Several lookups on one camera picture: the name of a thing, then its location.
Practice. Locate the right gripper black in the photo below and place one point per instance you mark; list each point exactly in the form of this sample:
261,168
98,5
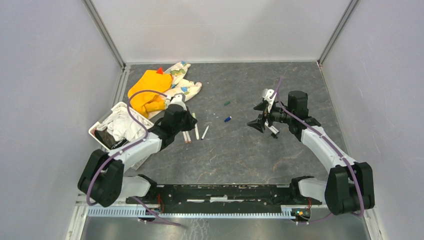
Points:
258,124

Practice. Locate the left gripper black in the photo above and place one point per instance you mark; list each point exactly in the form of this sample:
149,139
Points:
191,121

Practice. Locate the white pen yellow tip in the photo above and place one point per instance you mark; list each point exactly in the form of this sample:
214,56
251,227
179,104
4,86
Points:
197,135

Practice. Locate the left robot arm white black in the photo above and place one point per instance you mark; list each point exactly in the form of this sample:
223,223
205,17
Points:
103,180

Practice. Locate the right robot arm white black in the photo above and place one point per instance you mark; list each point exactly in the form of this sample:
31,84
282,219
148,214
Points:
349,188

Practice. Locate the cream patterned cloth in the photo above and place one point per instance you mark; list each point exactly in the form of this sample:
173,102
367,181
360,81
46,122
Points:
179,84

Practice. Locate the yellow orange cloth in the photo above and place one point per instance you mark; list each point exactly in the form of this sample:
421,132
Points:
149,91

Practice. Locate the white laundry basket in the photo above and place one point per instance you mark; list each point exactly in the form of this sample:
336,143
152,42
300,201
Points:
91,130

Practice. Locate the black garment in basket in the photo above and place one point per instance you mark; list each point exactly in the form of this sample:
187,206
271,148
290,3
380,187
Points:
108,140

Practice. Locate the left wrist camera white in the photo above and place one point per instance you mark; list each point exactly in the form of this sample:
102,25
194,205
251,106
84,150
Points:
179,99

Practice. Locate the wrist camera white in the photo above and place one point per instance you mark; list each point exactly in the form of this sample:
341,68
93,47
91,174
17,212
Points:
269,96
179,99

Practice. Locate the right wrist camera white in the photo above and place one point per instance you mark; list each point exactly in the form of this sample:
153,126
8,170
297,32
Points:
269,96

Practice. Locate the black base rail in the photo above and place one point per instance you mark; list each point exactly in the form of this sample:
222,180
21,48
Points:
224,199

